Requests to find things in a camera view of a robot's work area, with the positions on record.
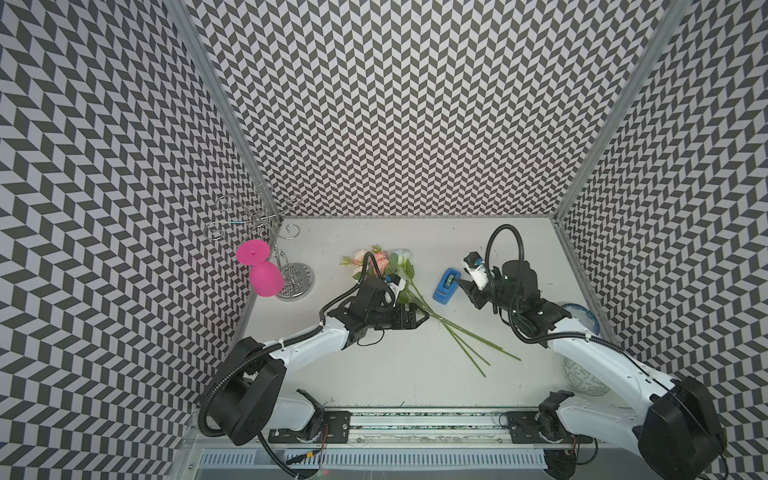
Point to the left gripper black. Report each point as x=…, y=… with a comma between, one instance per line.
x=401, y=317

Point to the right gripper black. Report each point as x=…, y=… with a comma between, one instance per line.
x=473, y=295

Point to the blue tape dispenser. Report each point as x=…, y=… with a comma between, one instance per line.
x=447, y=286

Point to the artificial rose bouquet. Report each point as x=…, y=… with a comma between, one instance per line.
x=398, y=262

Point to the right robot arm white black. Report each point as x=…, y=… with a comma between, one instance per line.
x=671, y=423

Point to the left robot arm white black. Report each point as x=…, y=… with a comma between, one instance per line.
x=244, y=399

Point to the blue patterned bowl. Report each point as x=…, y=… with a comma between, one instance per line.
x=584, y=316

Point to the patterned round plate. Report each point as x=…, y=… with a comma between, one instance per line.
x=582, y=380

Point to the pink wine glass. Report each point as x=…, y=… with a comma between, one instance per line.
x=265, y=277

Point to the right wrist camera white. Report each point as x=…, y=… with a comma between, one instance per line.
x=475, y=266

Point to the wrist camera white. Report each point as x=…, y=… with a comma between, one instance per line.
x=394, y=286
x=475, y=266

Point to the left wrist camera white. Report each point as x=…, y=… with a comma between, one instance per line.
x=394, y=286

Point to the aluminium mounting rail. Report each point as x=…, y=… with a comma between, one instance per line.
x=421, y=439

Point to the wire glass rack stand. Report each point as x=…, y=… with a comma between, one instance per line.
x=232, y=215

